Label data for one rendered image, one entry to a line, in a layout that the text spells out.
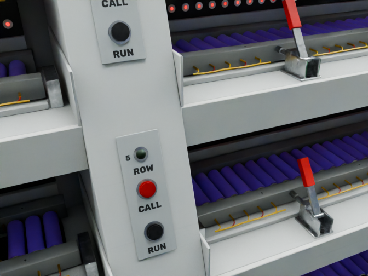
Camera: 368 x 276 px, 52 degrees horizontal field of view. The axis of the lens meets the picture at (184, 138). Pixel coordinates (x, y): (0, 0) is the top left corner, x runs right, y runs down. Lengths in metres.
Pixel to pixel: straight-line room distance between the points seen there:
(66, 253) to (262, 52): 0.32
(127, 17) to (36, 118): 0.12
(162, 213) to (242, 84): 0.16
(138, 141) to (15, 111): 0.12
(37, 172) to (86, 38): 0.12
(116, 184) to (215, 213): 0.16
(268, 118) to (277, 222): 0.15
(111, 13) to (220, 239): 0.28
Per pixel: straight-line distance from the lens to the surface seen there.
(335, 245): 0.51
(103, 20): 0.35
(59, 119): 0.36
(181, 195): 0.38
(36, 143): 0.35
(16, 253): 0.47
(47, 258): 0.45
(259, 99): 0.41
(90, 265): 0.42
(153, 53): 0.36
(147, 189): 0.36
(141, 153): 0.35
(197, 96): 0.39
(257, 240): 0.48
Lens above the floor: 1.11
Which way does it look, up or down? 11 degrees down
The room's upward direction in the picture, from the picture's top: 9 degrees counter-clockwise
